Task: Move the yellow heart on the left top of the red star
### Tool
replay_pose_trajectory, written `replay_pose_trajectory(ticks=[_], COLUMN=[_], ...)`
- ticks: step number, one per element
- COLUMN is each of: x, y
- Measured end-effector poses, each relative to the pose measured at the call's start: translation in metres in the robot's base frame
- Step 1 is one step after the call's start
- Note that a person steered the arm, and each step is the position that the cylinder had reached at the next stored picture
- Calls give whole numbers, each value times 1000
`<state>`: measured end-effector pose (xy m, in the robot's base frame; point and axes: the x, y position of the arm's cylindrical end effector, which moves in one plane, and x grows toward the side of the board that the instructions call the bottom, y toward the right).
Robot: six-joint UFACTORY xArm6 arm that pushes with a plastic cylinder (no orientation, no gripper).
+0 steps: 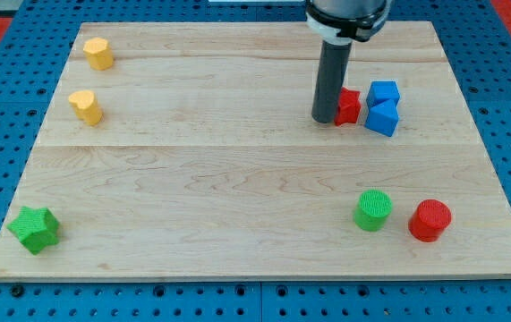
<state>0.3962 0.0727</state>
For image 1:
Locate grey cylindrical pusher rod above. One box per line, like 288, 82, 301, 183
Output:
311, 41, 352, 123

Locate red star block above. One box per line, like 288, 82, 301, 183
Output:
334, 87, 362, 126

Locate yellow heart block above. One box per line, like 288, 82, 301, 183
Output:
68, 89, 103, 126

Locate green star block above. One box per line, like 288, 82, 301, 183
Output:
7, 207, 60, 255

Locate blue cube block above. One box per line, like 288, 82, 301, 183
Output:
366, 80, 400, 107

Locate blue triangle block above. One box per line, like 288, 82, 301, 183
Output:
364, 99, 399, 137

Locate green cylinder block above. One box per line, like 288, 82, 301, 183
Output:
353, 190, 393, 232

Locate light wooden board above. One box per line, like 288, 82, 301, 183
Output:
0, 21, 511, 283

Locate red cylinder block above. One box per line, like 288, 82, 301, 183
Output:
408, 199, 452, 242

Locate yellow hexagon block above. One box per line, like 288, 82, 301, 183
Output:
82, 38, 114, 71

